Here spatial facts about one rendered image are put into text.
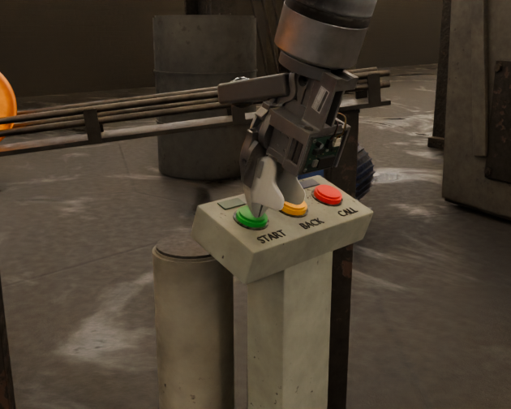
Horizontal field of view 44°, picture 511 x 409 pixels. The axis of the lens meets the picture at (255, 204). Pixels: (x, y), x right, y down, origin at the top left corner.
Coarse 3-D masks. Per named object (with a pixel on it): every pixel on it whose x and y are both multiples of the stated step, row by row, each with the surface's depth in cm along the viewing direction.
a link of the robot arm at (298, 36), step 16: (288, 16) 64; (304, 16) 62; (288, 32) 64; (304, 32) 62; (320, 32) 62; (336, 32) 62; (352, 32) 63; (288, 48) 64; (304, 48) 63; (320, 48) 63; (336, 48) 63; (352, 48) 64; (320, 64) 64; (336, 64) 64; (352, 64) 66
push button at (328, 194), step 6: (318, 186) 90; (324, 186) 90; (330, 186) 91; (318, 192) 89; (324, 192) 89; (330, 192) 89; (336, 192) 90; (318, 198) 88; (324, 198) 88; (330, 198) 88; (336, 198) 88
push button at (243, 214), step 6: (240, 210) 79; (246, 210) 79; (240, 216) 78; (246, 216) 78; (252, 216) 79; (264, 216) 79; (246, 222) 78; (252, 222) 78; (258, 222) 78; (264, 222) 79
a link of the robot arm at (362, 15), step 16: (288, 0) 63; (304, 0) 62; (320, 0) 61; (336, 0) 60; (352, 0) 61; (368, 0) 62; (320, 16) 61; (336, 16) 61; (352, 16) 62; (368, 16) 63
